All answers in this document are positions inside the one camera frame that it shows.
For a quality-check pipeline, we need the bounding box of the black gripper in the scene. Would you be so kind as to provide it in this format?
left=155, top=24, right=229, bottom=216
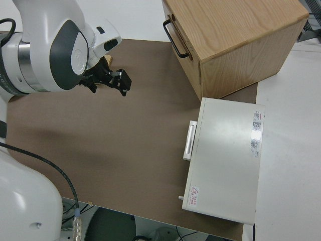
left=80, top=59, right=132, bottom=97

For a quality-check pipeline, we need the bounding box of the black metal drawer handle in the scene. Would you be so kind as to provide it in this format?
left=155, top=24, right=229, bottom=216
left=163, top=19, right=191, bottom=58

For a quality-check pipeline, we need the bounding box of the light wooden drawer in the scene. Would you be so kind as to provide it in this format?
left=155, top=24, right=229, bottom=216
left=162, top=0, right=202, bottom=100

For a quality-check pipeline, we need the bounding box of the wooden mug rack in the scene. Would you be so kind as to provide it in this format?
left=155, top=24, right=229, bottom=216
left=101, top=55, right=113, bottom=68

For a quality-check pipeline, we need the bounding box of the brown table mat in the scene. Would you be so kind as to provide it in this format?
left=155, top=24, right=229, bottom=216
left=5, top=39, right=259, bottom=241

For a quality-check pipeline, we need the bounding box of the white toaster oven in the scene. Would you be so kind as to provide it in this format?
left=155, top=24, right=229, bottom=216
left=182, top=97, right=266, bottom=225

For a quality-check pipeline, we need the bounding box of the light wooden cabinet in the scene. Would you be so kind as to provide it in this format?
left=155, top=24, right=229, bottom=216
left=162, top=0, right=309, bottom=101

